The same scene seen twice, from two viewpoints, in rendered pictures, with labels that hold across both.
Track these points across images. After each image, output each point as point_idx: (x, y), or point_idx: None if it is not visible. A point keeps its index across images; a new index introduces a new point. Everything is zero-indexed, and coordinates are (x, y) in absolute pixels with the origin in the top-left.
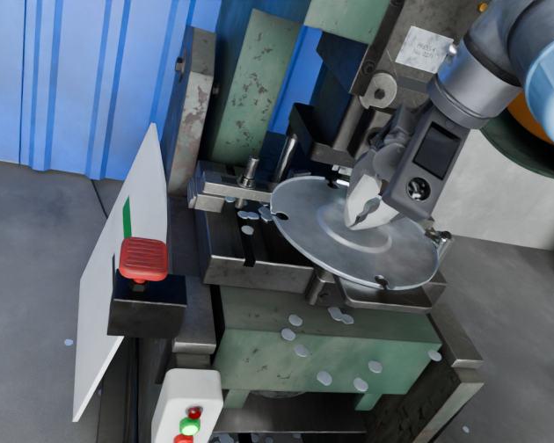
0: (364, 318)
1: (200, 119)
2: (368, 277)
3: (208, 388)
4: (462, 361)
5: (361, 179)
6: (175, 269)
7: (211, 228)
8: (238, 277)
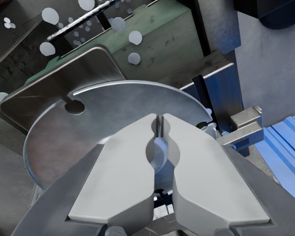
0: None
1: None
2: (91, 102)
3: None
4: None
5: (250, 194)
6: (233, 59)
7: (236, 95)
8: (195, 68)
